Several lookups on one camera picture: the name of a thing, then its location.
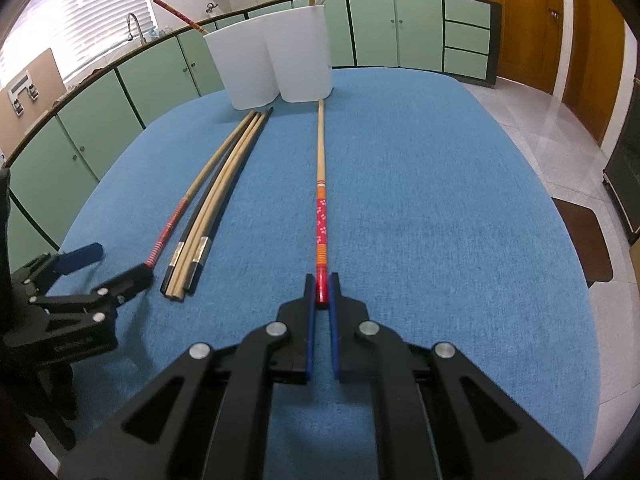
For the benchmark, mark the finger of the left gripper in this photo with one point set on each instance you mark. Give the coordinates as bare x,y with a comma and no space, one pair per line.
65,263
109,295

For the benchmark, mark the white double utensil holder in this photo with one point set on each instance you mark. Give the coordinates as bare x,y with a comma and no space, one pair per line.
285,54

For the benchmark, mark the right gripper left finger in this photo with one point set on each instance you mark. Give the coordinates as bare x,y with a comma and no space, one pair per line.
206,415

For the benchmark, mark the red striped bamboo chopstick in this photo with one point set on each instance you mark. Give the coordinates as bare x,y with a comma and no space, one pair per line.
194,187

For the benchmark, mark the brown wooden door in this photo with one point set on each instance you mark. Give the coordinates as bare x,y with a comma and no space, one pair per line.
596,63
530,44

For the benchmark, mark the red floral bamboo chopstick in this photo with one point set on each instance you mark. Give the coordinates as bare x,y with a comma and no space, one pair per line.
322,273

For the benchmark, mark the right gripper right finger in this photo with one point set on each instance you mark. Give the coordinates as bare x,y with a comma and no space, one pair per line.
436,414

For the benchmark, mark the green kitchen cabinets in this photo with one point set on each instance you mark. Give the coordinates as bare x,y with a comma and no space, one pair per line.
63,157

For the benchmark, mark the black oven cabinet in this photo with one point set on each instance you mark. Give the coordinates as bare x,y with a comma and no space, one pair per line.
621,175

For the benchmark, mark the kitchen faucet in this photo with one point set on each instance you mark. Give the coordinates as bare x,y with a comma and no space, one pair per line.
134,29

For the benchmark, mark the brown floor mat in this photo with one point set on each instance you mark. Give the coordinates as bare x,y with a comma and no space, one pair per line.
586,235

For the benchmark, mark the black chopstick silver band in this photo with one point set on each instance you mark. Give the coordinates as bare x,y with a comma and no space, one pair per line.
189,277
187,263

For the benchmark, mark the plain bamboo chopstick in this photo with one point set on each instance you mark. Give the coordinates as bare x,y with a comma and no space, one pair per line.
194,237
171,269

